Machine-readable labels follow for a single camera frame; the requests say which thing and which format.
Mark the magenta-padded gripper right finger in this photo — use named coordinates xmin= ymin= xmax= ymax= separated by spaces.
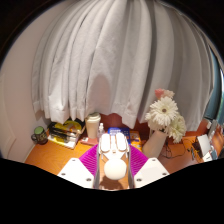
xmin=127 ymin=144 xmax=170 ymax=190

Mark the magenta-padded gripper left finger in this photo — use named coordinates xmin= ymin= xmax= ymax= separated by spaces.
xmin=57 ymin=143 xmax=102 ymax=190

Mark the white computer mouse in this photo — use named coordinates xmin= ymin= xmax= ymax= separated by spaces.
xmin=98 ymin=132 xmax=130 ymax=181

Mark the white ceramic vase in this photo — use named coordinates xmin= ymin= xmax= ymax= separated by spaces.
xmin=142 ymin=129 xmax=168 ymax=159

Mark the red flat book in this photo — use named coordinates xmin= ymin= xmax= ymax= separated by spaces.
xmin=79 ymin=135 xmax=100 ymax=146

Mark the orange cover book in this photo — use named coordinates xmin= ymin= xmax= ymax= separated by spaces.
xmin=129 ymin=130 xmax=145 ymax=152

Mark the thick dark book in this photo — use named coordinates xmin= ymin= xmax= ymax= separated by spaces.
xmin=49 ymin=129 xmax=80 ymax=143

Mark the thin dark book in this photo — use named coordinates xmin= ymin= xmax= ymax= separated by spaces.
xmin=48 ymin=123 xmax=82 ymax=138

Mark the blue cover book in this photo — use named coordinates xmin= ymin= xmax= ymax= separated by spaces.
xmin=107 ymin=126 xmax=132 ymax=141

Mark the clear spray bottle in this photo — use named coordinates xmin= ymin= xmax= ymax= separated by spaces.
xmin=96 ymin=122 xmax=106 ymax=141

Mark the beige tumbler cup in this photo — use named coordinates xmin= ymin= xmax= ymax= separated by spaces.
xmin=84 ymin=112 xmax=102 ymax=140

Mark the dark mug green inside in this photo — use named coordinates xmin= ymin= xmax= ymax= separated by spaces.
xmin=30 ymin=125 xmax=49 ymax=146

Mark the white box device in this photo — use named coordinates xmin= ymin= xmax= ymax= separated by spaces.
xmin=196 ymin=133 xmax=213 ymax=158

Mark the white gerbera flower bouquet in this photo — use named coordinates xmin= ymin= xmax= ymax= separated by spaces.
xmin=144 ymin=88 xmax=188 ymax=144

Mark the white pleated curtain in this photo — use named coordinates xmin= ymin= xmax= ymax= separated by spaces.
xmin=31 ymin=0 xmax=214 ymax=132

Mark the black cable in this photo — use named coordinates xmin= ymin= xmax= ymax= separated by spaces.
xmin=161 ymin=134 xmax=201 ymax=161

